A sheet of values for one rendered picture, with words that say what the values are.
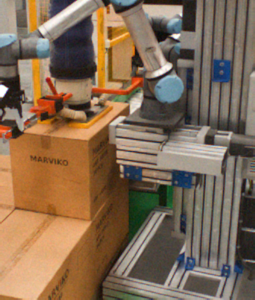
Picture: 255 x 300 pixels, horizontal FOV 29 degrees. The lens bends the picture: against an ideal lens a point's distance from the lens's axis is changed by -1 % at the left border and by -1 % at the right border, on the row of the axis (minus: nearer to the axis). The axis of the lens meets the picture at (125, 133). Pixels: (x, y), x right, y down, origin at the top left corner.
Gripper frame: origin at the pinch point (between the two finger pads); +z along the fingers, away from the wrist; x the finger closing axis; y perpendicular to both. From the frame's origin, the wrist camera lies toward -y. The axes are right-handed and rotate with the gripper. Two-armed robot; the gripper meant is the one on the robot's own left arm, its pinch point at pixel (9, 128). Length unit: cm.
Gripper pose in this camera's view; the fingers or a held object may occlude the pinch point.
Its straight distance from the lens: 192.4
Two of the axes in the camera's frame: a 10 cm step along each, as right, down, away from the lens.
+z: 0.0, 9.4, 3.3
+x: -9.5, -1.1, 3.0
